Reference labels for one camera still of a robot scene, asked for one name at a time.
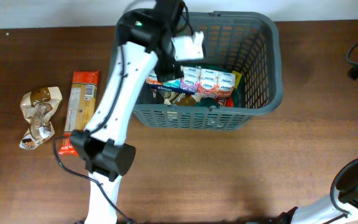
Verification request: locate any green Nescafe coffee bag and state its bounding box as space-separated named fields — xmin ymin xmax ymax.
xmin=197 ymin=63 xmax=244 ymax=108

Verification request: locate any grey plastic basket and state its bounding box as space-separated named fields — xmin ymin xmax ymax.
xmin=133 ymin=11 xmax=283 ymax=131

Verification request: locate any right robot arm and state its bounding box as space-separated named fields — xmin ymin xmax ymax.
xmin=274 ymin=158 xmax=358 ymax=224

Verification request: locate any beige Dolce Gusto snack bag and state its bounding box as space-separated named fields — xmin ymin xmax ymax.
xmin=157 ymin=90 xmax=202 ymax=106

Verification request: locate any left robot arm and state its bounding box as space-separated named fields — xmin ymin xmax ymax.
xmin=70 ymin=1 xmax=189 ymax=223

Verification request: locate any Kleenex tissue multipack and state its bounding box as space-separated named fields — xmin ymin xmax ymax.
xmin=145 ymin=66 xmax=236 ymax=98

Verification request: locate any left black cable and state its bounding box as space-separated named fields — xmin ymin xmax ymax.
xmin=52 ymin=135 xmax=135 ymax=224

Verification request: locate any orange San Remo spaghetti pack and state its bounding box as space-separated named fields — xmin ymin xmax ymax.
xmin=58 ymin=70 xmax=99 ymax=156

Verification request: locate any beige brown snack bag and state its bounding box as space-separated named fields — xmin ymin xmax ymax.
xmin=19 ymin=86 xmax=62 ymax=150

